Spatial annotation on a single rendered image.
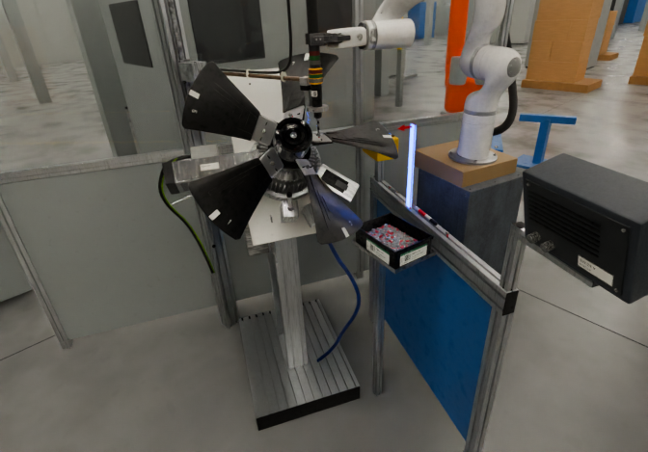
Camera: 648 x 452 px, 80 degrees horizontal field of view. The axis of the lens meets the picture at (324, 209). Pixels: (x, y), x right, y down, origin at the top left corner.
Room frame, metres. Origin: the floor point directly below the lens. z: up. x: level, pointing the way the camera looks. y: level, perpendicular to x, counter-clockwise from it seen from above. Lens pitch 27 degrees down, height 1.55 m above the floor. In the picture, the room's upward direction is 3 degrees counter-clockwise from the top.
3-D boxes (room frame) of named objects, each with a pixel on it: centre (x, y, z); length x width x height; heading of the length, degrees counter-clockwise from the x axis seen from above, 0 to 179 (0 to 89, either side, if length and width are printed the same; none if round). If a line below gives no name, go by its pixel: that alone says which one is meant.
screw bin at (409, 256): (1.14, -0.23, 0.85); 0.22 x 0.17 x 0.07; 31
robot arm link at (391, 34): (1.32, -0.24, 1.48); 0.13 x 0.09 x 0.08; 106
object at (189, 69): (1.64, 0.49, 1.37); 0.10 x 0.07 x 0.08; 51
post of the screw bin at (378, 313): (1.19, -0.20, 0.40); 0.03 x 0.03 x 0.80; 31
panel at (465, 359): (1.25, -0.37, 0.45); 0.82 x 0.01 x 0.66; 16
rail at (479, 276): (1.25, -0.37, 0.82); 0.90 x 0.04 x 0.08; 16
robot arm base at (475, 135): (1.50, -0.62, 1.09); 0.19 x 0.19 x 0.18
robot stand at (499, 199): (1.51, -0.62, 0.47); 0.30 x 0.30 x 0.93; 25
